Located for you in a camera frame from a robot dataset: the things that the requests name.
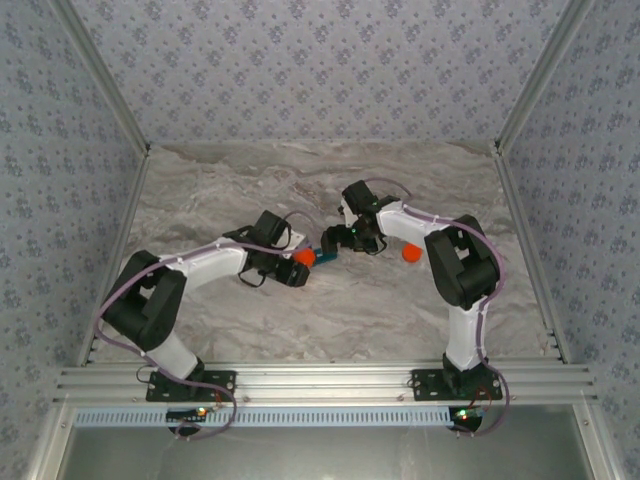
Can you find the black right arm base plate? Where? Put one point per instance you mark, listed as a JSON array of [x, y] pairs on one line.
[[425, 385]]

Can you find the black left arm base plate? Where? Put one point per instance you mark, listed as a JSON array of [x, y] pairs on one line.
[[222, 382]]

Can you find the teal pill organizer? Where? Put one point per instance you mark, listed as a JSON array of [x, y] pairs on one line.
[[327, 258]]

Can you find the aluminium frame post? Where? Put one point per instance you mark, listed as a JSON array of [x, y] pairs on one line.
[[540, 75], [107, 75]]

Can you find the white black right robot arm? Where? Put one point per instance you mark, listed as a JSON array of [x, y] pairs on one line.
[[405, 222]]

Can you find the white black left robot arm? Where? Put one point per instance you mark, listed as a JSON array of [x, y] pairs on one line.
[[210, 265]]

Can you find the aluminium side rail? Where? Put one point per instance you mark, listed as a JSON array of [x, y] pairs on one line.
[[124, 225], [529, 250]]

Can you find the orange bottle cap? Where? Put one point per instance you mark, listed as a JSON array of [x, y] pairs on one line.
[[412, 253]]

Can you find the aluminium frame strut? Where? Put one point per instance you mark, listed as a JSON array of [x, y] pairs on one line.
[[600, 445], [50, 445]]

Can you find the orange pill bottle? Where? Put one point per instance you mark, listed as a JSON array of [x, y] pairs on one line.
[[304, 257]]

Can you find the small circuit board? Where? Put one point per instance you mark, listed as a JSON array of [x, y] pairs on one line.
[[187, 414], [470, 415]]

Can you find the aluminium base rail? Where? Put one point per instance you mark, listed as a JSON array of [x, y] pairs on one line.
[[325, 382]]

